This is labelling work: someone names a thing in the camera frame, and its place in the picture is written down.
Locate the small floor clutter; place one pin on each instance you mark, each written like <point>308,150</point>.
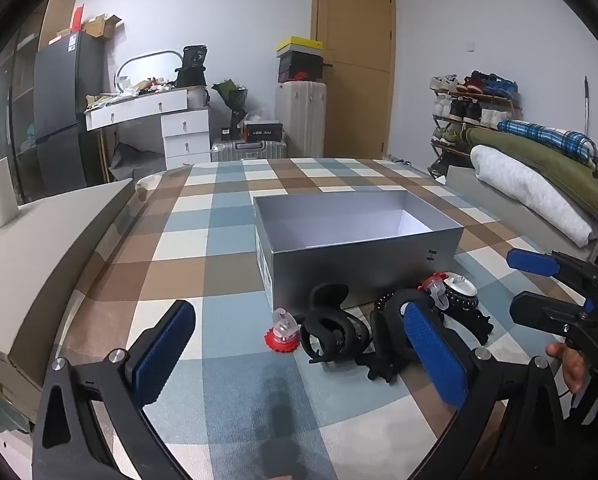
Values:
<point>399,160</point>

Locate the wooden door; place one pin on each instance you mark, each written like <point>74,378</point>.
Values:
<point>354,85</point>

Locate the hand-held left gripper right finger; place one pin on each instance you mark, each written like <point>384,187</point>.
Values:
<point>434,355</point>

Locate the blue plaid folded blanket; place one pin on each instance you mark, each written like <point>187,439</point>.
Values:
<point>549,137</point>

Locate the glass door cabinet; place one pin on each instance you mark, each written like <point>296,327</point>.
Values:
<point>16,85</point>

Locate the large black hair claw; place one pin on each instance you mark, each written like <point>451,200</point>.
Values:
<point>329,332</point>

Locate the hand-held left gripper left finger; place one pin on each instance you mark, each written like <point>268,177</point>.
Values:
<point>164,355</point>

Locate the white folded blanket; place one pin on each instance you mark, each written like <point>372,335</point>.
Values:
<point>529,195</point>

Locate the checkered bed sheet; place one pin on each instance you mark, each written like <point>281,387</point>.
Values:
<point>219,260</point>

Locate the dark wrapped flower bouquet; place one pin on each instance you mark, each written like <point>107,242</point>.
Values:
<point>231,97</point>

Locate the silver suitcase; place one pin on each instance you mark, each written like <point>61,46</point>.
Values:
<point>249,151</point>

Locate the dark grey fridge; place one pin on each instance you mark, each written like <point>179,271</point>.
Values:
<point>66,110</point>

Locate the rows of shoes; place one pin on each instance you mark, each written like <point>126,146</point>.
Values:
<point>474,110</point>

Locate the metal pole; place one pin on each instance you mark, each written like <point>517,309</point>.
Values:
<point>587,105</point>

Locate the white suitcase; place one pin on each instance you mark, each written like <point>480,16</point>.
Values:
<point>301,115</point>

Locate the wooden shoe rack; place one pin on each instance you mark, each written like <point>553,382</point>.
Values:
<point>479,96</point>

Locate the black and red box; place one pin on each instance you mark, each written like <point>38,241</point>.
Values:
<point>263,131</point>

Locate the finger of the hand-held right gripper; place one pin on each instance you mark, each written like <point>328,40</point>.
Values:
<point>529,260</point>
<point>539,310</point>

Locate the silver cardboard box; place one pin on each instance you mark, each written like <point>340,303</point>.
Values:
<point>354,265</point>

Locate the yellow and black shoe box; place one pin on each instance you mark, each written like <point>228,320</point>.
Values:
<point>299,46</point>

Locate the black round box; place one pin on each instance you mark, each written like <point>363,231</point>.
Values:
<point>194,67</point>

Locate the white dressing table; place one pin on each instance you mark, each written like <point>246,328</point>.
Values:
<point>184,130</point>

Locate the olive green folded blanket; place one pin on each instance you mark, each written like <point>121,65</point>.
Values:
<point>544,160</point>

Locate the white ribbed basket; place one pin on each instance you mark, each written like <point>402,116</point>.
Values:
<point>198,97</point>

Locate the white round badge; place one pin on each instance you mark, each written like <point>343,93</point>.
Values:
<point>461,285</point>

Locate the pile of desk clutter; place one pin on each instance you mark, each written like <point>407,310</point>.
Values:
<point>144,85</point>

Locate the white standing card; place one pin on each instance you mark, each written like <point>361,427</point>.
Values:
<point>1,192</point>

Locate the grey cloth bag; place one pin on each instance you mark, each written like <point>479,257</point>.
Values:
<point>134,157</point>

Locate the open cardboard boxes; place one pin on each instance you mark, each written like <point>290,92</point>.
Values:
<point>101,25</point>

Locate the person's right hand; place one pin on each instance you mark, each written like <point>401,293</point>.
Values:
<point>571,367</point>

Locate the oval mirror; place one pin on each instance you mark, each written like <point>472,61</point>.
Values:
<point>149,65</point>

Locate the small black box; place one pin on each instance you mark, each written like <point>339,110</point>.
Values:
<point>229,133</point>

